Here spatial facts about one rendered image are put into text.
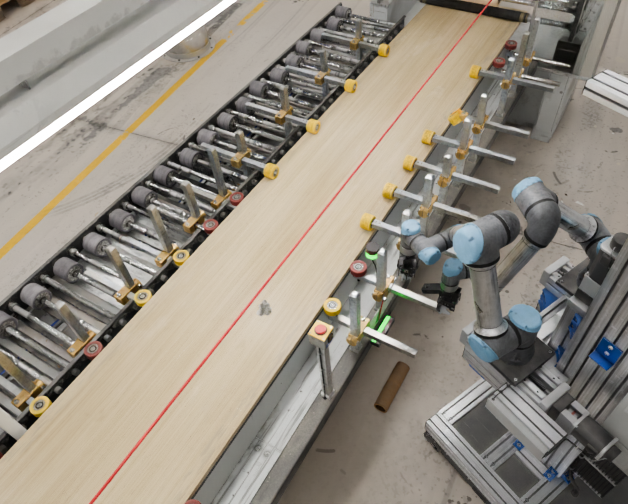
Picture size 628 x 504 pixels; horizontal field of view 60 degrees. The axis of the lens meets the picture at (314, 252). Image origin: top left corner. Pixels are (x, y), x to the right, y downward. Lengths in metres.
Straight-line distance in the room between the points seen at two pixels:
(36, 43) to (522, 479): 2.61
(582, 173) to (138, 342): 3.50
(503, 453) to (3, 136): 2.51
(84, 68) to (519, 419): 1.81
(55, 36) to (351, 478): 2.50
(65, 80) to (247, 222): 1.79
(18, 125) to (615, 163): 4.35
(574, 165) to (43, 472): 4.05
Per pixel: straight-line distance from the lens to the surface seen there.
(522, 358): 2.19
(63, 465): 2.40
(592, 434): 2.23
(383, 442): 3.13
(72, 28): 1.20
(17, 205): 5.01
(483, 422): 3.01
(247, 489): 2.44
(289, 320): 2.43
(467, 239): 1.75
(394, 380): 3.19
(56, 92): 1.18
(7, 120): 1.14
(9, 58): 1.13
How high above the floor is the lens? 2.92
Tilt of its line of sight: 49 degrees down
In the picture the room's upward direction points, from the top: 6 degrees counter-clockwise
